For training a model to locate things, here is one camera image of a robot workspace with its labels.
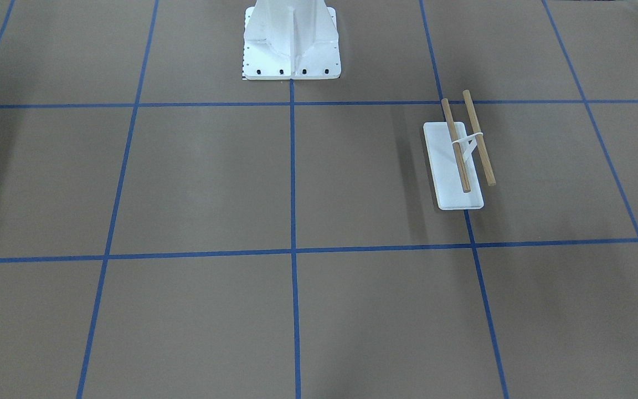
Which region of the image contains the white and wooden towel rack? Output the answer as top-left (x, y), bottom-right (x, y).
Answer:
top-left (423, 89), bottom-right (496, 211)

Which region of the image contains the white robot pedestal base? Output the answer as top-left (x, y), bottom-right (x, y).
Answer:
top-left (241, 1), bottom-right (342, 80)

